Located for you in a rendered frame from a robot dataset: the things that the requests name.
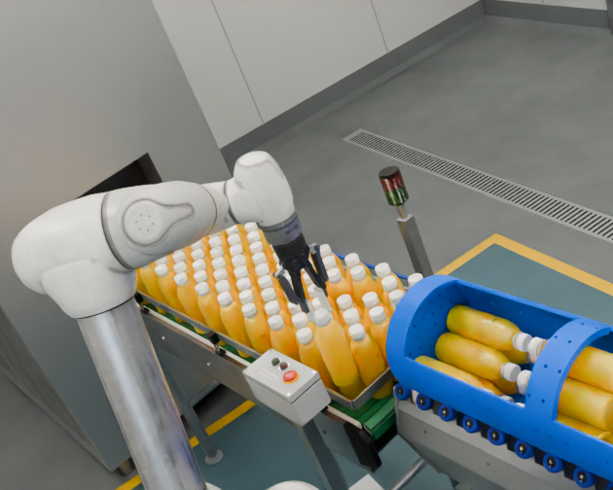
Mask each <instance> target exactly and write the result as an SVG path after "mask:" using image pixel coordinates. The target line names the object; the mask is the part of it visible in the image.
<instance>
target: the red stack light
mask: <svg viewBox="0 0 613 490"><path fill-rule="evenodd" d="M379 180H380V183H381V186H382V188H383V190H384V191H386V192H392V191H395V190H398V189H399V188H401V187H402V186H403V185H404V180H403V177H402V174H401V171H399V173H398V174H397V175H396V176H395V177H393V178H390V179H386V180H383V179H381V178H379Z"/></svg>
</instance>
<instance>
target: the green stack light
mask: <svg viewBox="0 0 613 490"><path fill-rule="evenodd" d="M384 194H385V197H386V199H387V202H388V204H389V205H391V206H397V205H400V204H403V203H405V202H406V201H407V200H408V199H409V194H408V192H407V189H406V186H405V183H404V185H403V186H402V187H401V188H399V189H398V190H395V191H392V192H386V191H384Z"/></svg>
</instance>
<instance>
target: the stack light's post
mask: <svg viewBox="0 0 613 490"><path fill-rule="evenodd" d="M397 223H398V226H399V229H400V230H401V233H402V236H403V239H404V242H405V244H406V247H407V250H408V253H409V255H410V258H411V261H412V264H413V267H414V269H415V273H419V274H421V275H422V277H423V278H426V277H428V276H431V275H434V274H433V271H432V268H431V265H430V262H429V260H428V257H427V254H426V252H425V249H424V246H423V243H422V240H421V237H420V234H419V231H418V228H417V226H416V223H415V218H414V215H411V214H408V218H407V219H401V217H399V218H398V219H397Z"/></svg>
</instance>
